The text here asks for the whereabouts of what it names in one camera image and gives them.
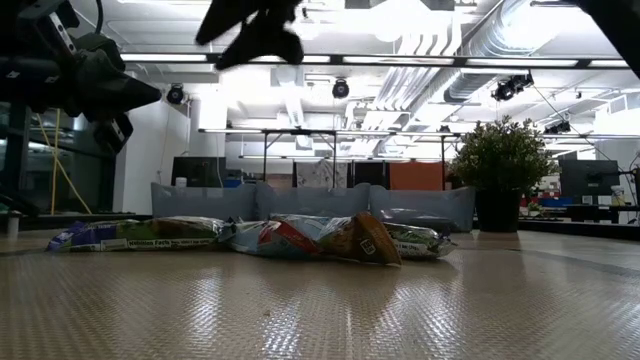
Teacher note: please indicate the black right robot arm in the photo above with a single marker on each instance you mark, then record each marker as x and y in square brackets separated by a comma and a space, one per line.
[620, 30]

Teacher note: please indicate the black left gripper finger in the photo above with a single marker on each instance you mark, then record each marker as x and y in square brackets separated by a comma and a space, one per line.
[115, 135]
[110, 85]

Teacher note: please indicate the translucent grey plastic bin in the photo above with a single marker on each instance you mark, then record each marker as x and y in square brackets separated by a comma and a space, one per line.
[200, 202]
[310, 200]
[425, 200]

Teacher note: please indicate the green and purple granola bar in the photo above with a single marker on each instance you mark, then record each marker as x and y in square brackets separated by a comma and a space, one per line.
[135, 235]
[420, 242]
[200, 219]

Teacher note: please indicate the white patterned board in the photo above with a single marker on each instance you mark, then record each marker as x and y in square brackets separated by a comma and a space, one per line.
[320, 174]

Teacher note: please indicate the green plant in black pot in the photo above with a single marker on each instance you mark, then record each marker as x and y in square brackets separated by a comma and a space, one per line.
[500, 165]

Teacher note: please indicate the white cup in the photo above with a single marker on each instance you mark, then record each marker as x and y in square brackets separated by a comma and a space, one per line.
[180, 182]

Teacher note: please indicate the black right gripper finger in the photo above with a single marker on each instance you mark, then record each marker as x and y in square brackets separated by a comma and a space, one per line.
[225, 22]
[270, 45]

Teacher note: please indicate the white post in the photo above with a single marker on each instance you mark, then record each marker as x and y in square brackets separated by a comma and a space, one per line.
[13, 225]

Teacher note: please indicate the orange panel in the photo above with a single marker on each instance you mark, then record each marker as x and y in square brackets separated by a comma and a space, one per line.
[415, 176]

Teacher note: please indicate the black overhead beam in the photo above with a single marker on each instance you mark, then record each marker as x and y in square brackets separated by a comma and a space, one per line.
[400, 60]

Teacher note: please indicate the black monitor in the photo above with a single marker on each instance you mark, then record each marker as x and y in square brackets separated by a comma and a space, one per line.
[590, 180]

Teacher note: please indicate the blue and red granola bar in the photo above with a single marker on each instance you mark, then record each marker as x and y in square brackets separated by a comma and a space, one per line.
[270, 240]

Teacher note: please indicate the black hanging spotlight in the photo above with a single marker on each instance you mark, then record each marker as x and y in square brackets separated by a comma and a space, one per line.
[510, 87]
[175, 94]
[557, 128]
[340, 88]

